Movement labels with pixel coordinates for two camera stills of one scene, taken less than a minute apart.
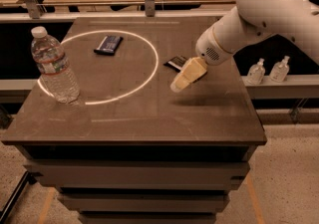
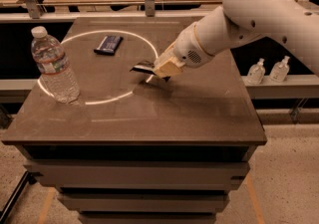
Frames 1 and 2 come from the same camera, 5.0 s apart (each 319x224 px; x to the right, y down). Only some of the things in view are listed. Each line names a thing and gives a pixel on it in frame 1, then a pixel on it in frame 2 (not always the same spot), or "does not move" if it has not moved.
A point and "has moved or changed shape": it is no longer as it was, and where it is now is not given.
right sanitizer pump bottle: [279, 71] does not move
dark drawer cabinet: [131, 149] does not move
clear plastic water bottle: [52, 62] does not move
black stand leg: [28, 178] does not move
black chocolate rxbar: [176, 64] has moved or changed shape
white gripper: [206, 49] to [188, 49]
